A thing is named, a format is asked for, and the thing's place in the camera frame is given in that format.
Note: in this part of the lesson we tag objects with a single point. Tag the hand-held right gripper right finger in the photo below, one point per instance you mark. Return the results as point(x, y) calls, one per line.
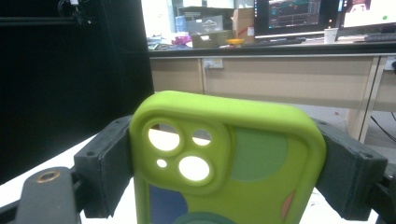
point(351, 174)

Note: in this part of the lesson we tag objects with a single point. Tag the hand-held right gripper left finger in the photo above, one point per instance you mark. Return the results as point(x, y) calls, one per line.
point(102, 174)

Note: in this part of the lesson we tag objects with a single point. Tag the green phone case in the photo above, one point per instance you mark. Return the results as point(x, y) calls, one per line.
point(236, 193)

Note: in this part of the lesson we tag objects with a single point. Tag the white table sheet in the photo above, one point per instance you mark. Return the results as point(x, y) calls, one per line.
point(9, 197)

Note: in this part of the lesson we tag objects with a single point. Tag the black curtain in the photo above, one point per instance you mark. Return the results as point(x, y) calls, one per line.
point(46, 93)

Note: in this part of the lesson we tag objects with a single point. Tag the long beige bench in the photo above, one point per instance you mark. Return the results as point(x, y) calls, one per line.
point(280, 77)

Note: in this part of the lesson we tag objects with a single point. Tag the black keyboard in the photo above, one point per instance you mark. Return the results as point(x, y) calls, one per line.
point(379, 38)
point(274, 42)

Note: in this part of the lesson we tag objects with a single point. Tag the white paper cup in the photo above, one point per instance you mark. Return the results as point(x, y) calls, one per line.
point(330, 35)

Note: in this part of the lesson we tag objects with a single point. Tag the pink object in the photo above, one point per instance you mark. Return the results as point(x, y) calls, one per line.
point(181, 40)

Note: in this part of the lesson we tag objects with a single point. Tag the computer monitor with light screen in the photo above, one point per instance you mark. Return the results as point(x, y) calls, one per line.
point(367, 14)

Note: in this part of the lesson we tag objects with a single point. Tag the blue water bottle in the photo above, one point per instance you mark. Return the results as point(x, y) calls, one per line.
point(181, 24)

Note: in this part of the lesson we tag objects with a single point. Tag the computer monitor with dark screen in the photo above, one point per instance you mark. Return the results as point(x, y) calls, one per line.
point(295, 14)

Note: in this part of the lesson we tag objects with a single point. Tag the dark olive box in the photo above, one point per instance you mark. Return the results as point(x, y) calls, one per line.
point(211, 40)

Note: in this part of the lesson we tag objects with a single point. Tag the yellow round object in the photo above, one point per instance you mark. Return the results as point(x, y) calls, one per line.
point(235, 41)

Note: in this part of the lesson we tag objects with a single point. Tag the grey box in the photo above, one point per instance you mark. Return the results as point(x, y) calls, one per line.
point(205, 25)

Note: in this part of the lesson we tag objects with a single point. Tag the brown cardboard box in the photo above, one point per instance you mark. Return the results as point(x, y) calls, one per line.
point(243, 25)

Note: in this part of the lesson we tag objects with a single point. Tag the white wall socket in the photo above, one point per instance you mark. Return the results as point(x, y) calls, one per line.
point(390, 63)
point(213, 63)

